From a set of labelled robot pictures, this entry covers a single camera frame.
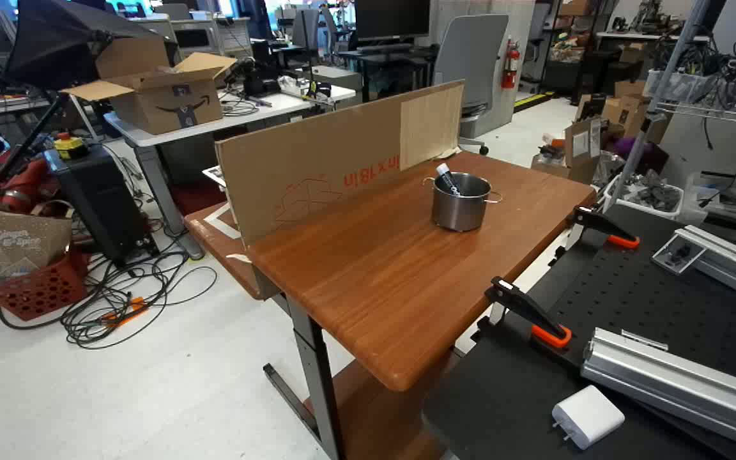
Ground stacked cardboard boxes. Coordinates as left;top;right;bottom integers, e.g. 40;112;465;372
561;79;654;186

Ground brown cardboard panel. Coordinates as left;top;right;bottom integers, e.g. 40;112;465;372
211;79;468;249

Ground black white dry-erase marker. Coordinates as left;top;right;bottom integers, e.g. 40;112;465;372
434;161;465;198

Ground purple bag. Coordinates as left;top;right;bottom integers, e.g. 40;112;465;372
612;138;668;179

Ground white power adapter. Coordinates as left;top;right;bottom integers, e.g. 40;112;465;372
549;384;627;452

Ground white parts bin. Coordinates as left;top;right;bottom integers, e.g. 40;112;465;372
603;175;684;223

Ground grey office desk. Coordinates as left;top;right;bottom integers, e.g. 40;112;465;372
102;84;363;259

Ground brown paper bag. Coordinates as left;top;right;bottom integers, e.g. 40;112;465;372
0;202;73;291

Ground black photo softbox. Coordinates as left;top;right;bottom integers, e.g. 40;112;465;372
1;0;157;93

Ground grey metal pole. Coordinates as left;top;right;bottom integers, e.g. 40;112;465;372
608;0;716;212

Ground black orange bar clamp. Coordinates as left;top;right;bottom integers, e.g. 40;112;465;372
572;204;644;254
483;277;575;354

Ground black control box with e-stop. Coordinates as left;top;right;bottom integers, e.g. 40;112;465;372
43;130;144;264

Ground grey metal table leg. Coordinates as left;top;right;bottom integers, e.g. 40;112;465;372
261;291;349;460

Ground stainless steel bowl with handles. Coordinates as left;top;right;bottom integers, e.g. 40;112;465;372
424;168;501;235

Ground black floor cables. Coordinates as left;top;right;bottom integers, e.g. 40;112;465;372
0;245;220;354

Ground red fire extinguisher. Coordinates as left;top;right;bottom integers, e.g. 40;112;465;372
498;37;524;93

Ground silver aluminium extrusion beam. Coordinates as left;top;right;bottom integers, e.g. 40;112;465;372
580;327;736;458
649;223;736;315

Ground open cardboard box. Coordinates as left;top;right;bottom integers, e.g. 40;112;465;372
58;34;239;136

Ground red machine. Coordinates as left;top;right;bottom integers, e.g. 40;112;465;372
0;143;63;216

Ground red plastic basket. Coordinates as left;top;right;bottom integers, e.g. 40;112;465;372
0;251;92;326

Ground black perforated breadboard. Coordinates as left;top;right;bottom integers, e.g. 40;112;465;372
422;202;736;460

